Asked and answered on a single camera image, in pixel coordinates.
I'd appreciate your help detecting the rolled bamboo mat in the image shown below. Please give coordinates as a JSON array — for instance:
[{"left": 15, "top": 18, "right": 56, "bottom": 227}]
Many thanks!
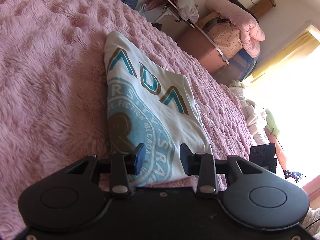
[{"left": 249, "top": 0, "right": 276, "bottom": 20}]

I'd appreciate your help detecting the pile of light clothes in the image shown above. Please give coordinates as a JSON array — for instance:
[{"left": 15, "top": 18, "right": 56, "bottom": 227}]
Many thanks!
[{"left": 229, "top": 80, "right": 279, "bottom": 145}]

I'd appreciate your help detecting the yellow curtain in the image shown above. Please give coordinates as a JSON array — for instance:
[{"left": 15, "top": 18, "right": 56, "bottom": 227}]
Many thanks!
[{"left": 247, "top": 31, "right": 319, "bottom": 83}]

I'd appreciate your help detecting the peach patterned storage bag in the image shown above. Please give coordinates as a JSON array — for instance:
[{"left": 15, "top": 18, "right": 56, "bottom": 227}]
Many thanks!
[{"left": 196, "top": 11, "right": 243, "bottom": 60}]

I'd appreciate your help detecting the pink quilted comforter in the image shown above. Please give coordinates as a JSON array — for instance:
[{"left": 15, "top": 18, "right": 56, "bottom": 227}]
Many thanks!
[{"left": 205, "top": 0, "right": 265, "bottom": 58}]

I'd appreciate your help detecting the white printed t-shirt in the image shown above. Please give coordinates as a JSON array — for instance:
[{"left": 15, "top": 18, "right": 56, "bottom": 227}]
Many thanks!
[{"left": 104, "top": 31, "right": 212, "bottom": 186}]

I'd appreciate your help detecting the salmon pink storage box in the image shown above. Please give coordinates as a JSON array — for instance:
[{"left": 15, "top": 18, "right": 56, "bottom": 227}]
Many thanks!
[{"left": 177, "top": 28, "right": 227, "bottom": 74}]

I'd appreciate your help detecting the blue striped storage bag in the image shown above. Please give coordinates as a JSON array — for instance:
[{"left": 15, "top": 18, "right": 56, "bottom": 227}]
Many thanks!
[{"left": 229, "top": 49, "right": 259, "bottom": 81}]

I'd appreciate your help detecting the pink fluffy blanket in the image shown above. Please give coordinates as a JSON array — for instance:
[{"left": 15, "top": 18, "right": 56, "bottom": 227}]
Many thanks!
[{"left": 1, "top": 0, "right": 253, "bottom": 239}]

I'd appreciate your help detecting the white plastic shopping bag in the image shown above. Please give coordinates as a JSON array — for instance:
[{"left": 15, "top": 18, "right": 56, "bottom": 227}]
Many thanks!
[{"left": 137, "top": 3, "right": 148, "bottom": 17}]

